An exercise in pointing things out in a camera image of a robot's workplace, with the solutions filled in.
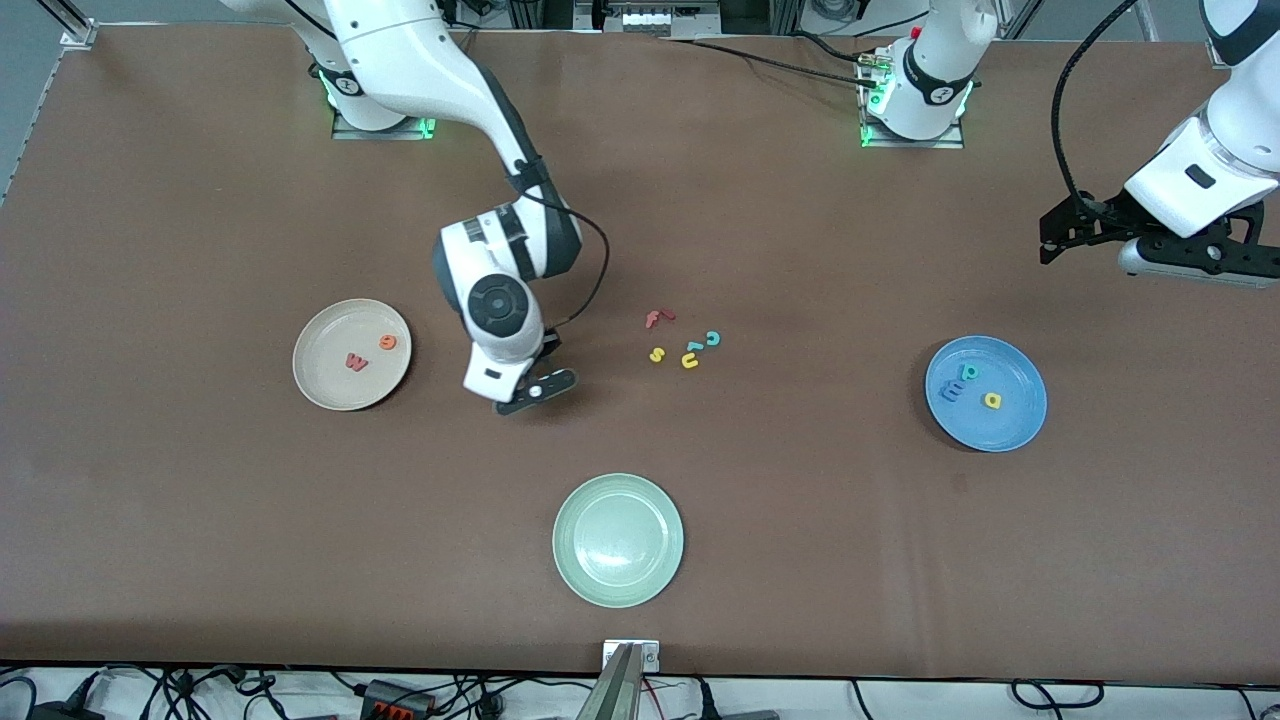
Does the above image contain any pale green round plate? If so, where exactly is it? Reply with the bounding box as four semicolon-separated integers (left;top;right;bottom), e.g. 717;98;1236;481
552;473;685;609

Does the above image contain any white metal bracket plate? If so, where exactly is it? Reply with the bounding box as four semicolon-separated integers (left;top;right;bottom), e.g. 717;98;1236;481
603;640;661;673

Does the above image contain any beige brown round plate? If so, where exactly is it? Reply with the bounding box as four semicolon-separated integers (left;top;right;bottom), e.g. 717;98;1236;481
292;298;413;412

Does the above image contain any short black table cable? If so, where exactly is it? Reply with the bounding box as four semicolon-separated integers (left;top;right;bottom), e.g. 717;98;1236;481
788;30;869;64

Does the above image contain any blue round plate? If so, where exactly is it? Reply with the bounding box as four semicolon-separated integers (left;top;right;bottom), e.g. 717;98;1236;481
925;335;1048;453

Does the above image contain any grey aluminium profile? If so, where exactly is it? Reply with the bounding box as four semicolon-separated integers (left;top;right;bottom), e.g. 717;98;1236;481
578;645;643;720

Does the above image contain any long black table cable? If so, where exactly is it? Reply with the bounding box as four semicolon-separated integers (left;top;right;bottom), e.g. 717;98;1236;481
660;37;881;89

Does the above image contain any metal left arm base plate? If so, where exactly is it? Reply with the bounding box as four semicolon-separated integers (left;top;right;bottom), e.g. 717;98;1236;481
857;45;967;151

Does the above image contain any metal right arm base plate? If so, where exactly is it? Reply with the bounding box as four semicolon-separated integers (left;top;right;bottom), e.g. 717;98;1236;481
330;105;438;141

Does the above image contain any black left camera cable bracket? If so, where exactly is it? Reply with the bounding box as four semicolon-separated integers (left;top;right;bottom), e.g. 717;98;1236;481
1038;193;1136;267

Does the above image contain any black red power strip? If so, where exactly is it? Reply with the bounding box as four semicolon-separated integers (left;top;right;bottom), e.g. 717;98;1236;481
362;680;436;719

